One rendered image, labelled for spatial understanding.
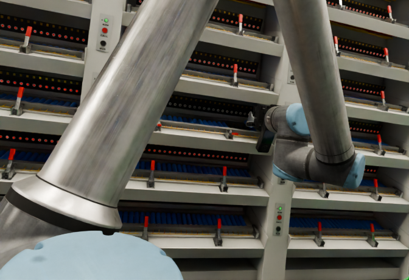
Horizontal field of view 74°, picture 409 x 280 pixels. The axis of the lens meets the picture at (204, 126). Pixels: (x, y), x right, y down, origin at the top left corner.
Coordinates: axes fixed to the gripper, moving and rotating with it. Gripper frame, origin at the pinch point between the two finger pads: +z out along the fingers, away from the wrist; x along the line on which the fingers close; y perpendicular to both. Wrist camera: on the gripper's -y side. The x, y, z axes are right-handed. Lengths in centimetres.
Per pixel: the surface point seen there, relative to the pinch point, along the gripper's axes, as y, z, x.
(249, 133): -3.0, -3.8, 1.8
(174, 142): -9.6, -7.7, 31.1
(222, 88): 11.9, -7.8, 16.1
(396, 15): 66, 9, -77
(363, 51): 44, 10, -59
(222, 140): -6.9, -8.5, 14.1
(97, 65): 13, -9, 59
